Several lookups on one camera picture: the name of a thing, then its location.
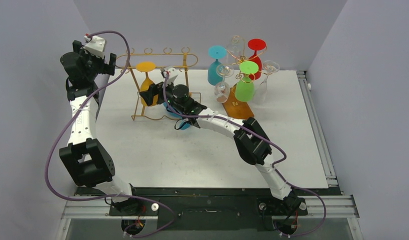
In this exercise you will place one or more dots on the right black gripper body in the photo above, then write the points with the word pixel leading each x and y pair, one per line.
pixel 151 94

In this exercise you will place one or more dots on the teal plastic goblet front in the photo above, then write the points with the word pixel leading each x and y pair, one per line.
pixel 216 52

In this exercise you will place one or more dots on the clear wine glass amber tint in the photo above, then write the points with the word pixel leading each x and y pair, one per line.
pixel 268 68

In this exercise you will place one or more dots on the gold tree rack wooden base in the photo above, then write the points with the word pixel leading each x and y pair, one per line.
pixel 233 107

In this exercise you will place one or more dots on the clear glass tumbler goblet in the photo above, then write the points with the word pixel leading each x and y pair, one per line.
pixel 235 50

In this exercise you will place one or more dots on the clear wine glass front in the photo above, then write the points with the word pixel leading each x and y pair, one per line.
pixel 222 89

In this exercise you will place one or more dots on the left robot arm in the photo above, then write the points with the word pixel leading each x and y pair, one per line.
pixel 84 157

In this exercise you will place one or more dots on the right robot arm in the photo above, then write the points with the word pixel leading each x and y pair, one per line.
pixel 250 139

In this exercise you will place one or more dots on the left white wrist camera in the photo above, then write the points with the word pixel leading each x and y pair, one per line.
pixel 95 45

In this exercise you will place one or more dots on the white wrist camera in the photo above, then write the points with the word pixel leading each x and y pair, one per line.
pixel 169 74
pixel 95 45

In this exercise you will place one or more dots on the red plastic goblet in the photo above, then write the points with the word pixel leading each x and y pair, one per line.
pixel 258 46

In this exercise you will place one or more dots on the green plastic goblet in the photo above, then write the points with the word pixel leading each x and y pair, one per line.
pixel 245 88

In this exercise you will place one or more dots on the blue plastic goblet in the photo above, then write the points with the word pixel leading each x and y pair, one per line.
pixel 184 125

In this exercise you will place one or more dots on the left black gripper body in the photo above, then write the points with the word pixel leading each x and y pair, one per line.
pixel 94 65

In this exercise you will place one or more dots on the aluminium rail frame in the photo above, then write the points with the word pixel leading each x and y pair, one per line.
pixel 151 153

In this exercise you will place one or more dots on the orange plastic goblet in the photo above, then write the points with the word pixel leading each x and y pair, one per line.
pixel 146 67

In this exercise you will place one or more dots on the gold rectangular wire glass rack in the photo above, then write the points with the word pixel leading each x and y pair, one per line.
pixel 183 60

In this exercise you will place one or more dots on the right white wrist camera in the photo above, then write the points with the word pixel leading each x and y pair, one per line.
pixel 169 74

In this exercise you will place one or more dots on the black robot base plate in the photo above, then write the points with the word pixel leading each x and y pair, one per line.
pixel 208 209

